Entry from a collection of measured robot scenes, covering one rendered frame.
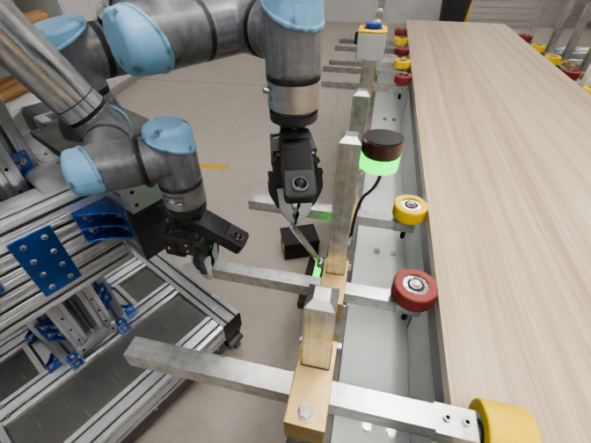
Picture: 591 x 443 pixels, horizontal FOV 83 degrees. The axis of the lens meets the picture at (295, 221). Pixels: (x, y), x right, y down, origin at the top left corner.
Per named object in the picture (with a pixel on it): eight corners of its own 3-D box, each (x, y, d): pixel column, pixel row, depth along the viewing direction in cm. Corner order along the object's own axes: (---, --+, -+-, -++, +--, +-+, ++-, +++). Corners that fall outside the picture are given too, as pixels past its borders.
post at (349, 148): (322, 320, 81) (339, 137, 49) (324, 308, 83) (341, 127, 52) (336, 323, 80) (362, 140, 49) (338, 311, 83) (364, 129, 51)
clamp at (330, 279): (315, 315, 67) (316, 300, 64) (325, 265, 77) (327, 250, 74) (343, 320, 66) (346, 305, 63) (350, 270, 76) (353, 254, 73)
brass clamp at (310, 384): (279, 435, 42) (278, 420, 39) (301, 339, 52) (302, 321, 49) (327, 447, 41) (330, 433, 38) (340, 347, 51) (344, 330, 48)
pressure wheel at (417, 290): (383, 330, 67) (394, 295, 60) (384, 298, 73) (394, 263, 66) (425, 338, 66) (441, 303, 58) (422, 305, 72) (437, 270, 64)
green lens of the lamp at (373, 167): (357, 172, 51) (359, 160, 50) (361, 154, 55) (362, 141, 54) (397, 177, 50) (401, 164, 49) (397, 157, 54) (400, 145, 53)
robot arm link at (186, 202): (209, 173, 61) (189, 199, 55) (214, 193, 64) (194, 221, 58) (171, 169, 62) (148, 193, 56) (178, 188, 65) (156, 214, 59)
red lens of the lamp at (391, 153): (360, 158, 49) (361, 145, 48) (362, 140, 54) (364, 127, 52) (401, 163, 48) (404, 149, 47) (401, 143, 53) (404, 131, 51)
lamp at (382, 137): (346, 249, 62) (361, 143, 48) (349, 228, 66) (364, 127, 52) (378, 253, 61) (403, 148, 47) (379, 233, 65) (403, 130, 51)
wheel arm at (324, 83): (314, 88, 166) (314, 79, 163) (315, 86, 169) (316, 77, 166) (404, 95, 159) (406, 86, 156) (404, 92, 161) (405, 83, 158)
